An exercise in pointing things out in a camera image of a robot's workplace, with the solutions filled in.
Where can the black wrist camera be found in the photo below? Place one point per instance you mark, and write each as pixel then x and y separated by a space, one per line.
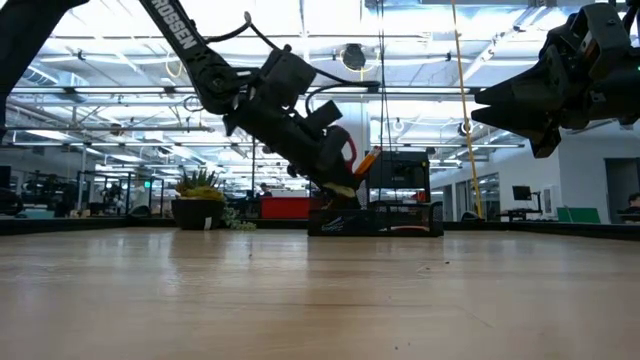
pixel 287 75
pixel 600 30

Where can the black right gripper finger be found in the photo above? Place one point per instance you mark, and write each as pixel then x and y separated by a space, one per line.
pixel 525 85
pixel 520 127

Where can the yellow-green sticky note pad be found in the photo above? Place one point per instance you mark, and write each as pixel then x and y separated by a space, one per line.
pixel 340 190

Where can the green panel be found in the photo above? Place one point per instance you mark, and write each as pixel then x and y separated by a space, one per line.
pixel 578 216

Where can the black aluminium table frame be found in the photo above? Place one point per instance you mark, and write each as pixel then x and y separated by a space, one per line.
pixel 100 226

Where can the black monitor on stand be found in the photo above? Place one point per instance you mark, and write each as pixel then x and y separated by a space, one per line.
pixel 521 193

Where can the potted succulent black pot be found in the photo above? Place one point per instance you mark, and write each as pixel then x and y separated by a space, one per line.
pixel 200 207

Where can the black mesh desk organizer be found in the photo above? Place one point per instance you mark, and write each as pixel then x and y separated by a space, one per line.
pixel 390 220

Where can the person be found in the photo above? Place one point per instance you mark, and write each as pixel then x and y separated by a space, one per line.
pixel 264 190
pixel 632 202

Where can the red cabinet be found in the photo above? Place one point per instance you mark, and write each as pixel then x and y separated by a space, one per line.
pixel 285 207

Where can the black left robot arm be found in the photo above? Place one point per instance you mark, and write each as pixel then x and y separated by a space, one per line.
pixel 175 30

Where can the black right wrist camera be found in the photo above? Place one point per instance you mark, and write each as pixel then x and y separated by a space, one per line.
pixel 600 30

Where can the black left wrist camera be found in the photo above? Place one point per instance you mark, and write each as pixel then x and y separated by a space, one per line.
pixel 287 75

